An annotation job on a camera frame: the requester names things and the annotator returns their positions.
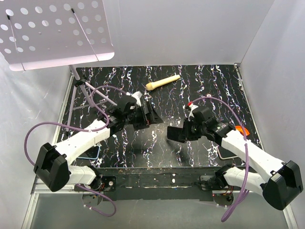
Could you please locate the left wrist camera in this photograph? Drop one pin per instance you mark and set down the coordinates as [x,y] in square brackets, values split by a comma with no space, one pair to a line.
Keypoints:
[137,95]

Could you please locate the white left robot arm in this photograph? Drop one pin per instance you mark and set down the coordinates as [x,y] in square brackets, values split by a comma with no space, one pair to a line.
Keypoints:
[54,163]

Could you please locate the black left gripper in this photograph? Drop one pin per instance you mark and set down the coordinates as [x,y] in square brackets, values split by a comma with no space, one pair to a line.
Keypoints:
[150,118]

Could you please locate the perforated white music stand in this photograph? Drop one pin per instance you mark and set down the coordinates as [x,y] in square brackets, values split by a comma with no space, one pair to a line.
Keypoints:
[36,34]

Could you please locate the wooden pestle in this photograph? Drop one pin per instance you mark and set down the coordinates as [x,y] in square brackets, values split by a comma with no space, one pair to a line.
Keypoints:
[153,85]

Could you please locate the orange curved plastic piece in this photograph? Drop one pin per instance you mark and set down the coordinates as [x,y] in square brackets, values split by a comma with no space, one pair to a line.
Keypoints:
[243,131]

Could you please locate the phone in blue case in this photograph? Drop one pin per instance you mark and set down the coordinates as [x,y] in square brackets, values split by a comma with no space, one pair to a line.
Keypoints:
[91,154]

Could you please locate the phone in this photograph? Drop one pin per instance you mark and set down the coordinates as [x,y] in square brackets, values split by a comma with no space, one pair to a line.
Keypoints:
[225,154]
[91,154]

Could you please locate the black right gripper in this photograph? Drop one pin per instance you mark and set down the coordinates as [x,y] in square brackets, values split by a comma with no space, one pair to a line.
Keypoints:
[185,135]

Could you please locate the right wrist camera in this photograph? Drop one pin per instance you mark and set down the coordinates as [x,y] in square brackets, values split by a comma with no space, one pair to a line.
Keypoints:
[195,112]

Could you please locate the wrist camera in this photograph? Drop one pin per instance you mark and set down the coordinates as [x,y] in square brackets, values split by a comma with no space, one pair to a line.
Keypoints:
[195,112]
[137,95]

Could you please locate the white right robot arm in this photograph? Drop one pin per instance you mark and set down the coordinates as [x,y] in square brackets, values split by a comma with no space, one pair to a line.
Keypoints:
[278,182]

